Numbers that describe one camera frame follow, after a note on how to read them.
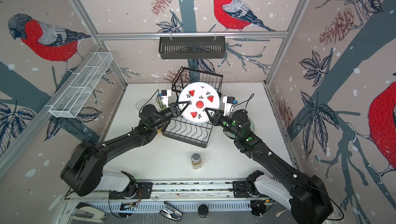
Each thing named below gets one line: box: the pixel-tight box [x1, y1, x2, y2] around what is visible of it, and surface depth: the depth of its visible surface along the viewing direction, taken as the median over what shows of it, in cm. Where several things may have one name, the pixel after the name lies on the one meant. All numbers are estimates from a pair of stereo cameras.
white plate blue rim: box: [178, 81, 221, 124], surface depth 75 cm
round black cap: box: [198, 204, 209, 219], surface depth 62 cm
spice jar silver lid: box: [191, 153, 201, 164], surface depth 75 cm
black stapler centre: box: [159, 201, 184, 222], surface depth 68 cm
